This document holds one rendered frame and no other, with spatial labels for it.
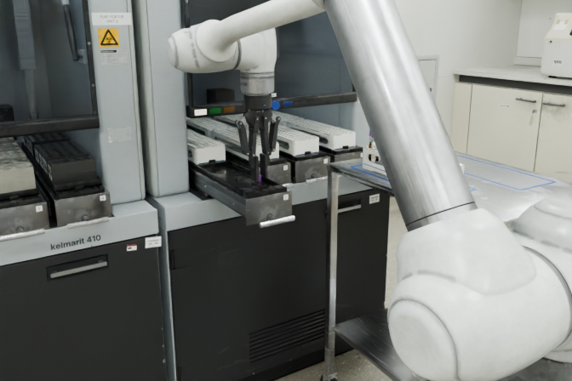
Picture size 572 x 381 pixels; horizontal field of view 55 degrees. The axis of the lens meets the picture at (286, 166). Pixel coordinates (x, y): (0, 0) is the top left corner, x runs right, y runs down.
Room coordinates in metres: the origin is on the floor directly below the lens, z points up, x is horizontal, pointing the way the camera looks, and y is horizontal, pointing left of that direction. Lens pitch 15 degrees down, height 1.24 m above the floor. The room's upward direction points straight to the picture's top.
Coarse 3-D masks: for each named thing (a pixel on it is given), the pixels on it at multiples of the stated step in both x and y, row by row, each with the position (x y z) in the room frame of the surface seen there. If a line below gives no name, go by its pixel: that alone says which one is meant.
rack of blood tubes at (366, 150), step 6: (366, 150) 1.53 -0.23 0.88; (372, 150) 1.51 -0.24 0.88; (366, 156) 1.53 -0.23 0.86; (366, 162) 1.53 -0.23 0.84; (372, 162) 1.51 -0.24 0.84; (378, 162) 1.51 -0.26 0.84; (366, 168) 1.53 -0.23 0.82; (372, 168) 1.51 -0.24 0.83; (384, 168) 1.46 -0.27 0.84; (462, 168) 1.34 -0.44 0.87; (384, 174) 1.46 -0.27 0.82
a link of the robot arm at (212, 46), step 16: (272, 0) 1.24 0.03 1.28; (288, 0) 1.21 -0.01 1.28; (304, 0) 1.20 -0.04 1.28; (240, 16) 1.25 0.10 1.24; (256, 16) 1.23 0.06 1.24; (272, 16) 1.22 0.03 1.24; (288, 16) 1.22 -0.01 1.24; (304, 16) 1.22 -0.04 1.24; (176, 32) 1.34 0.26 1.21; (192, 32) 1.33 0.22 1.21; (208, 32) 1.30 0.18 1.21; (224, 32) 1.26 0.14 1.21; (240, 32) 1.25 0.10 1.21; (256, 32) 1.25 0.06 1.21; (176, 48) 1.31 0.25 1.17; (192, 48) 1.31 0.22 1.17; (208, 48) 1.30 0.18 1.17; (224, 48) 1.30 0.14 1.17; (176, 64) 1.32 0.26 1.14; (192, 64) 1.32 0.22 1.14; (208, 64) 1.32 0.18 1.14; (224, 64) 1.35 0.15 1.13
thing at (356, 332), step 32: (352, 160) 1.63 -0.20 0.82; (480, 160) 1.63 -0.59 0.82; (384, 192) 1.37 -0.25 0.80; (480, 192) 1.31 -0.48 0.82; (512, 192) 1.31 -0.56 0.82; (544, 192) 1.31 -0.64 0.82; (512, 224) 1.12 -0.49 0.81; (352, 320) 1.62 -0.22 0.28; (384, 320) 1.62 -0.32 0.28; (384, 352) 1.44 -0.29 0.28
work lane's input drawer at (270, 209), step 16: (224, 160) 1.65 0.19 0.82; (192, 176) 1.59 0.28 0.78; (208, 176) 1.52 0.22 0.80; (224, 176) 1.52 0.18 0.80; (240, 176) 1.52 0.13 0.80; (208, 192) 1.49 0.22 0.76; (224, 192) 1.40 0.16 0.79; (240, 192) 1.35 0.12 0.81; (256, 192) 1.32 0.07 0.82; (272, 192) 1.35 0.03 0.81; (288, 192) 1.36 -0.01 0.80; (240, 208) 1.32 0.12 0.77; (256, 208) 1.31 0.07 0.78; (272, 208) 1.34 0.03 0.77; (288, 208) 1.36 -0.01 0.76; (272, 224) 1.29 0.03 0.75
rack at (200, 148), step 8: (192, 136) 1.79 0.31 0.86; (200, 136) 1.78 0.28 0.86; (192, 144) 1.67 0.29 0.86; (200, 144) 1.67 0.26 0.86; (208, 144) 1.67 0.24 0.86; (216, 144) 1.67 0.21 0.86; (224, 144) 1.67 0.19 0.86; (192, 152) 1.63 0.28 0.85; (200, 152) 1.61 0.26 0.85; (208, 152) 1.63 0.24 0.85; (216, 152) 1.64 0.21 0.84; (224, 152) 1.66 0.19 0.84; (192, 160) 1.63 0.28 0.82; (200, 160) 1.61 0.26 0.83; (208, 160) 1.63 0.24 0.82; (216, 160) 1.64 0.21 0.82
